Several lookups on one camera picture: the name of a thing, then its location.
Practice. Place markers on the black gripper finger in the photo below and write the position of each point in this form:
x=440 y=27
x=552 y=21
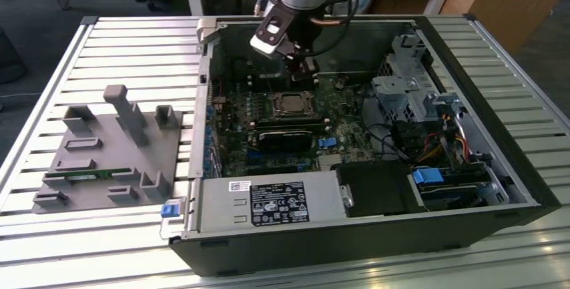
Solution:
x=308 y=78
x=295 y=75

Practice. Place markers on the silver CPU chip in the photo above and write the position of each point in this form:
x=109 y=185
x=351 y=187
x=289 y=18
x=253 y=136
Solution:
x=292 y=102

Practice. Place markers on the black RAM slot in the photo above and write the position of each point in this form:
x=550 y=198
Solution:
x=289 y=128
x=280 y=77
x=289 y=122
x=280 y=85

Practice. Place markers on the CPU socket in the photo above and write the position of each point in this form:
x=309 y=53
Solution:
x=293 y=93

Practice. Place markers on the green motherboard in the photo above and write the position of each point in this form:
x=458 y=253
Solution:
x=351 y=129

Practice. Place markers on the perforated metal drive cage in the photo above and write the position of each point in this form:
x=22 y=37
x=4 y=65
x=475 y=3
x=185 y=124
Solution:
x=391 y=92

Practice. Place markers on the blue board connector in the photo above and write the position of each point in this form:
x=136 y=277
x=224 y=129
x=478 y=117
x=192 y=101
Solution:
x=327 y=142

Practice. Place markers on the black graphics card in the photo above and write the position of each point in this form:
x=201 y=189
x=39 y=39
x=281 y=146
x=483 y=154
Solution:
x=284 y=142

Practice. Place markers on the silver finned heatsink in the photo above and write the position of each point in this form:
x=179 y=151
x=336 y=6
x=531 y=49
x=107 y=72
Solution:
x=331 y=161

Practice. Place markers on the black plastic shroud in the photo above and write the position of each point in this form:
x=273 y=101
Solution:
x=378 y=189

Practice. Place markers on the blue disk carrier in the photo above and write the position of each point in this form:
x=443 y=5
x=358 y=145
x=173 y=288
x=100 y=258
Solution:
x=427 y=177

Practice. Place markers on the silver power supply unit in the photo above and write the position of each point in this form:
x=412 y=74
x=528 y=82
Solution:
x=221 y=209

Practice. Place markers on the wooden cabinet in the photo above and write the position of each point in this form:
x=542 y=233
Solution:
x=511 y=2

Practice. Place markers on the grey parts rack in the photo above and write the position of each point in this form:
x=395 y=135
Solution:
x=115 y=155

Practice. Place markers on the blue case latch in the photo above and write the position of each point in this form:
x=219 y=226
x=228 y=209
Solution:
x=169 y=211

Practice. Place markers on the green RAM stick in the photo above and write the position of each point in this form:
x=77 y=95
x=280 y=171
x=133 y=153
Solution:
x=104 y=173

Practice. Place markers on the black PC case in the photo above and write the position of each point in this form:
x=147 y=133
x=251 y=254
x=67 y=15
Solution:
x=311 y=252

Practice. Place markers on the black rounded floor object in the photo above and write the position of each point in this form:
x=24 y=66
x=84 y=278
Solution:
x=8 y=62

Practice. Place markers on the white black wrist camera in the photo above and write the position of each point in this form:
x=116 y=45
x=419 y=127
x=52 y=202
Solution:
x=271 y=32

